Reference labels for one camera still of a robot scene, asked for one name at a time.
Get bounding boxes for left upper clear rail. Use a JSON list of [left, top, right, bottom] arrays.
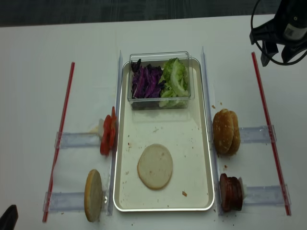
[[54, 132, 101, 149]]

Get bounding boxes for clear plastic salad container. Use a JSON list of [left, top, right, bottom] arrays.
[[127, 51, 194, 110]]

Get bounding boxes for front sesame bun top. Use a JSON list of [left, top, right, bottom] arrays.
[[213, 109, 234, 154]]

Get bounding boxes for white metal tray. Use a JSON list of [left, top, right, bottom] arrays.
[[113, 59, 214, 212]]

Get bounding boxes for left long clear divider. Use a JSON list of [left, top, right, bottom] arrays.
[[107, 50, 123, 216]]

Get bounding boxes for clear rail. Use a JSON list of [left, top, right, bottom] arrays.
[[43, 192, 84, 212], [239, 126, 277, 144], [243, 184, 285, 206], [54, 132, 101, 149]]

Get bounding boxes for front meat patty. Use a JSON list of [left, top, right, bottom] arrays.
[[219, 173, 233, 212]]

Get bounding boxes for long clear divider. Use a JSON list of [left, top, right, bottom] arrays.
[[107, 50, 123, 216], [201, 47, 224, 216]]

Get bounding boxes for rear meat patties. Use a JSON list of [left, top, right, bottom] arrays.
[[229, 177, 243, 211]]

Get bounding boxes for upright bun half left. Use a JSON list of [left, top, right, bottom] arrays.
[[84, 169, 103, 222]]

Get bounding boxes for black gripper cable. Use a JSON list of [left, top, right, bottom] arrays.
[[250, 0, 307, 65]]

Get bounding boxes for left lower clear rail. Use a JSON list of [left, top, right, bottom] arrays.
[[43, 192, 84, 212]]

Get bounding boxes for black object bottom left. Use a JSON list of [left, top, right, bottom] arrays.
[[0, 205, 19, 230]]

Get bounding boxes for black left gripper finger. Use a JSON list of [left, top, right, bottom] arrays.
[[260, 40, 279, 67]]

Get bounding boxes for shredded purple cabbage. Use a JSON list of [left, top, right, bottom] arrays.
[[130, 59, 166, 99]]

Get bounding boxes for right long clear divider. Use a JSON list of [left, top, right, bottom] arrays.
[[201, 47, 224, 216]]

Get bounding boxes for right upper clear rail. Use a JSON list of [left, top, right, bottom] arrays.
[[239, 126, 277, 144]]

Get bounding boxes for sesame bun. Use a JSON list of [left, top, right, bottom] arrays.
[[228, 111, 241, 155], [213, 109, 234, 154]]

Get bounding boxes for bottom bun slice on tray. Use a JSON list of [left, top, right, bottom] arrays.
[[137, 144, 173, 190]]

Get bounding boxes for left red strip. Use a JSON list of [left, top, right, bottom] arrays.
[[42, 62, 75, 223]]

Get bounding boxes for white pusher block left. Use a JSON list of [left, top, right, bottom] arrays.
[[97, 118, 104, 139]]

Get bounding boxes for right red strip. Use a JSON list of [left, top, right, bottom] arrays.
[[251, 52, 292, 216]]

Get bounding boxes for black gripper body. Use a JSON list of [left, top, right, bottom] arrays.
[[249, 7, 307, 64]]

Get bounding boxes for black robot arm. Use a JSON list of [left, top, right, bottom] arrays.
[[249, 0, 307, 67]]

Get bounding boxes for rear tomato slice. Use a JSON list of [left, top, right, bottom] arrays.
[[109, 106, 117, 148]]

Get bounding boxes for white pusher block right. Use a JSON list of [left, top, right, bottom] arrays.
[[238, 177, 247, 200]]

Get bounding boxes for red strip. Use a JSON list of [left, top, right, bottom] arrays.
[[42, 62, 75, 223], [251, 52, 292, 216]]

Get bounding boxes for green lettuce pile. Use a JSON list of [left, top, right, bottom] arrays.
[[159, 58, 189, 98]]

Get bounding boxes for rear sesame bun top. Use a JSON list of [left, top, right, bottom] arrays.
[[228, 111, 241, 155]]

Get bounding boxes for white pusher block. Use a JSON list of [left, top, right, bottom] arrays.
[[97, 118, 104, 139], [238, 177, 247, 200]]

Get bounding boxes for right lower clear rail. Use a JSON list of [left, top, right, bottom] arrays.
[[243, 184, 285, 206]]

